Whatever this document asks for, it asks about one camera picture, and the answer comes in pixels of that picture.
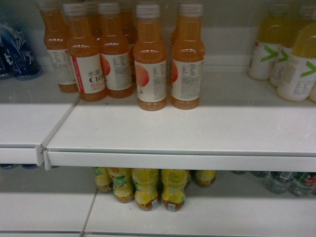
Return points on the white upper shelf board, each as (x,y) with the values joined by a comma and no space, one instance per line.
(240,124)

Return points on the yellow lemon tea bottle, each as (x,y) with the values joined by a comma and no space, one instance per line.
(145,181)
(123,185)
(103,181)
(173,195)

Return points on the orange juice bottle white label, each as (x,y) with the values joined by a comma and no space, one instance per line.
(187,57)
(85,54)
(56,37)
(150,56)
(114,49)

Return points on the yellow drink bottle white label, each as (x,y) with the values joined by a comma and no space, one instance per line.
(299,76)
(273,31)
(288,40)

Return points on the blue drink bottle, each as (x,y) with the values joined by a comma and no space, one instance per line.
(20,54)

